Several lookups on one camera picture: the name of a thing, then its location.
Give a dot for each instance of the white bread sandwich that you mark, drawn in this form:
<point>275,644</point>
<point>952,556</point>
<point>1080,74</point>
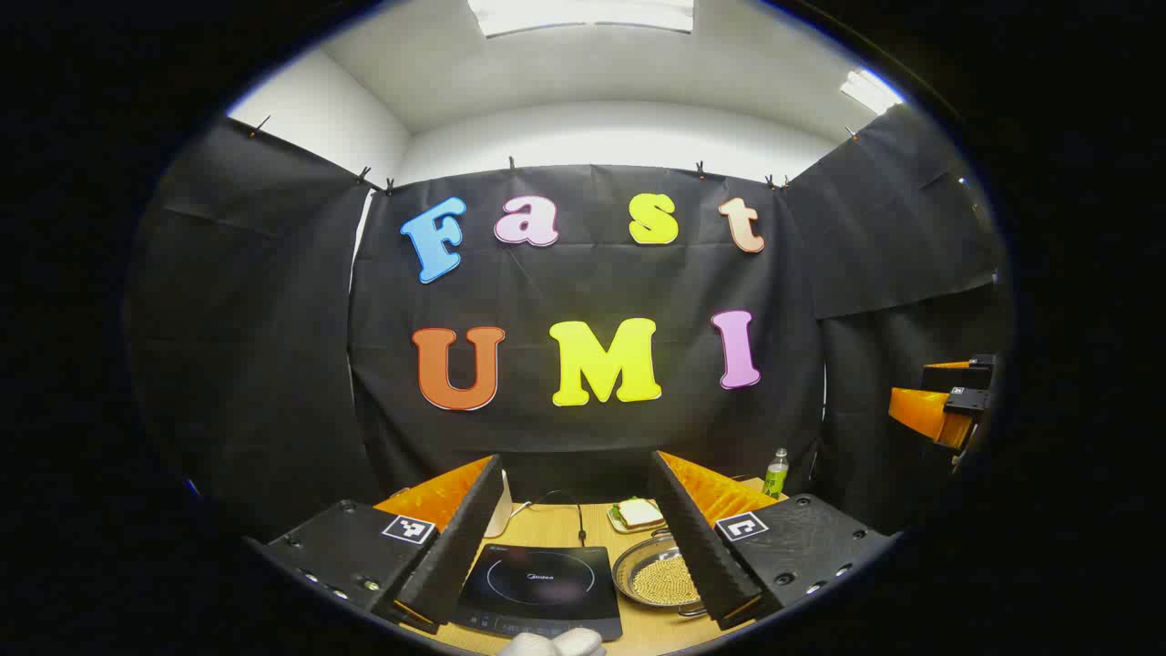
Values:
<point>639,513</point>

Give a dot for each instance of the green label drink bottle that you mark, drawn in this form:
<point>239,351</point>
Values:
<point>775,478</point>

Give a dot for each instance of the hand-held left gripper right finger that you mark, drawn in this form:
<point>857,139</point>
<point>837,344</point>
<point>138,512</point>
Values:
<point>697,547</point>

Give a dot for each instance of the black induction cooktop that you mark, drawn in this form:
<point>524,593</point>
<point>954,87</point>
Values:
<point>547,583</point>

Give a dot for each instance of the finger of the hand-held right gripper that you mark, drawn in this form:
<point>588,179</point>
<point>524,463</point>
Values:
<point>915,412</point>
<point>956,375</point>

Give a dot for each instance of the stainless steel pot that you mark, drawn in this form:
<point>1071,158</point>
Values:
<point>629,569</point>

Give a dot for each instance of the white rectangular plate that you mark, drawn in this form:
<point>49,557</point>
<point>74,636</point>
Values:
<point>615,522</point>

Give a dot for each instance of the heap of soybeans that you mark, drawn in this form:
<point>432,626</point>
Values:
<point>665,583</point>

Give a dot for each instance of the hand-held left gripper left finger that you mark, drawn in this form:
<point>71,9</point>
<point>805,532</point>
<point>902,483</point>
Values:
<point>455,547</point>

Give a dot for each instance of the white toaster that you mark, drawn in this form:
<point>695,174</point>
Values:
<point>499,515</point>

